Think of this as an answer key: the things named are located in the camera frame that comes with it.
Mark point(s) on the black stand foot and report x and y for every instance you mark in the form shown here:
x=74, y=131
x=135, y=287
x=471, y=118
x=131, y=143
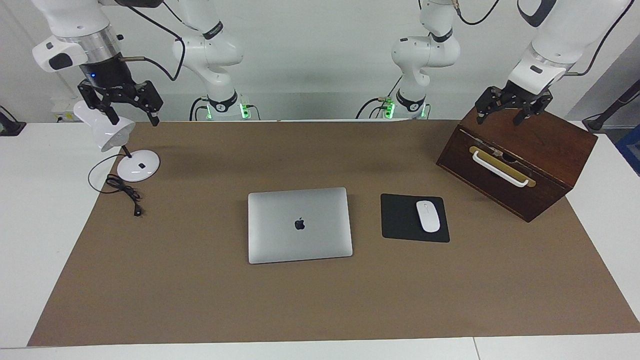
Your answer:
x=7, y=127

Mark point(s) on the white desk lamp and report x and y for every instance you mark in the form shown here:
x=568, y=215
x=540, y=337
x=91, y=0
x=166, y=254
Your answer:
x=140, y=167

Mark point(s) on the black mouse pad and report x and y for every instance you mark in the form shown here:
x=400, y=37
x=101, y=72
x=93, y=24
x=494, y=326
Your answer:
x=397, y=220

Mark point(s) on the dark wooden box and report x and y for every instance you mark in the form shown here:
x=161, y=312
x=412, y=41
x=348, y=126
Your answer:
x=530, y=135

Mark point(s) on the brown table mat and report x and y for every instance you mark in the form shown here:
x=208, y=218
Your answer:
x=200, y=300

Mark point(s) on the black tripod leg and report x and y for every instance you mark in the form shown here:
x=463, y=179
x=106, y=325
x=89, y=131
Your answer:
x=610, y=107

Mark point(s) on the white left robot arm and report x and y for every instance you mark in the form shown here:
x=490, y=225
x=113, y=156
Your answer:
x=425, y=50

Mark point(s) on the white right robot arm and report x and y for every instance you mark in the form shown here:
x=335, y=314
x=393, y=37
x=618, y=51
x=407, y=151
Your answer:
x=210, y=50

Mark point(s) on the white computer mouse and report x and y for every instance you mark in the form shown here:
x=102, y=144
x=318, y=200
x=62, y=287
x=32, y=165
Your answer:
x=428, y=216

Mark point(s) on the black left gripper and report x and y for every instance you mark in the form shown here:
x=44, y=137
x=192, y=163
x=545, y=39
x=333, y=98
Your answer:
x=527, y=95

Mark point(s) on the silver laptop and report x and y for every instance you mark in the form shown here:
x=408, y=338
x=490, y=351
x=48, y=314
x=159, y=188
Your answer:
x=280, y=240

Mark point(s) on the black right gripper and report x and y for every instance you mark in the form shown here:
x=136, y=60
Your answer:
x=105, y=75

